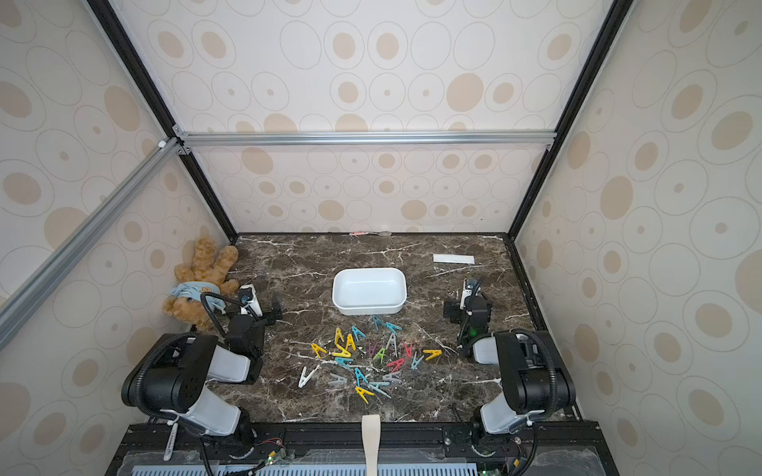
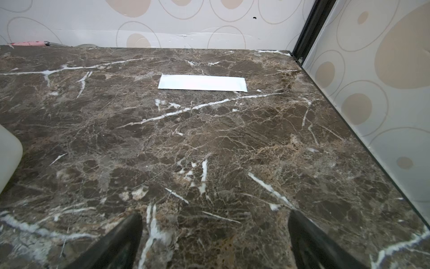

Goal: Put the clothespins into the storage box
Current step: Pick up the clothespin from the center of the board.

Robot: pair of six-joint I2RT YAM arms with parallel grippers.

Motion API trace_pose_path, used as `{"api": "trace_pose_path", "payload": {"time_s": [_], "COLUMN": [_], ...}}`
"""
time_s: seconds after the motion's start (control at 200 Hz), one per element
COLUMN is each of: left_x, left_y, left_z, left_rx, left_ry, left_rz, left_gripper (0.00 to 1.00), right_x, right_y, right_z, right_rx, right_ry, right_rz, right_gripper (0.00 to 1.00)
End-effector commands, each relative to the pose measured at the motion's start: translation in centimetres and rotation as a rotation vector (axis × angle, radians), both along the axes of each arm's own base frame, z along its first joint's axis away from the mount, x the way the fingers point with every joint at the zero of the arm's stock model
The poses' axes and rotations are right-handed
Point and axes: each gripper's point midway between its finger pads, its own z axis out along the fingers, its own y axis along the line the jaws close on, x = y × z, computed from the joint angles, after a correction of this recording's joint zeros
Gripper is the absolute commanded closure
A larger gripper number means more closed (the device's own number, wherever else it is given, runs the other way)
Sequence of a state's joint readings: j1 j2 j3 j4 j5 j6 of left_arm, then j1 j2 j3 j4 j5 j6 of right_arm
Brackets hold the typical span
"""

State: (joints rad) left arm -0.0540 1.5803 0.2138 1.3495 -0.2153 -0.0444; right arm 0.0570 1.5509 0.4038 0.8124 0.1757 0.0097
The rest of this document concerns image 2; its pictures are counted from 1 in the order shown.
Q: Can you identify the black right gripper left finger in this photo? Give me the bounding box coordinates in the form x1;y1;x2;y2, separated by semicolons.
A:
67;213;143;269

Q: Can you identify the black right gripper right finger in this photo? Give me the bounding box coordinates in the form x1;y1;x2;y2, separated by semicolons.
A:
288;210;367;269

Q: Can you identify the white plastic storage box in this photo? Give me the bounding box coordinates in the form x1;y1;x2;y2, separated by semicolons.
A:
0;126;23;192

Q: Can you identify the white paper strip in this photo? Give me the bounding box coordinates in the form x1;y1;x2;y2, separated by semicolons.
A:
158;75;247;93

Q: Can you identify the pink pen at wall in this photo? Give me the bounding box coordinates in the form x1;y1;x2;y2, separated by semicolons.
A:
10;41;50;47

